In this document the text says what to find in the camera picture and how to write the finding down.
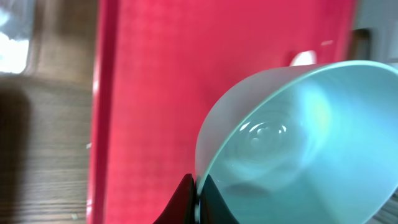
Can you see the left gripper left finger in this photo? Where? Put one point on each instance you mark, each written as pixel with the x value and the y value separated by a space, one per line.
pixel 181 207

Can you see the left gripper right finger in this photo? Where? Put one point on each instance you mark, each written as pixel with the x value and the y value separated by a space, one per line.
pixel 212 207

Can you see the light blue rice bowl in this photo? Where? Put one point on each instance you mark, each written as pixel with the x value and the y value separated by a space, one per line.
pixel 304 144

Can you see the red plastic tray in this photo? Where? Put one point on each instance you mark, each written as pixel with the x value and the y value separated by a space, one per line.
pixel 161 65

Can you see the white plastic spoon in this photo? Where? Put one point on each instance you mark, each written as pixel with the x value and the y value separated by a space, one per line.
pixel 304 58

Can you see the grey dishwasher rack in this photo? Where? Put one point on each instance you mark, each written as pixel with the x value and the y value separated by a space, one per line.
pixel 380 18

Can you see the clear plastic bin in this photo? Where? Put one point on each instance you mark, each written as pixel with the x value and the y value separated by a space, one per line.
pixel 17 24

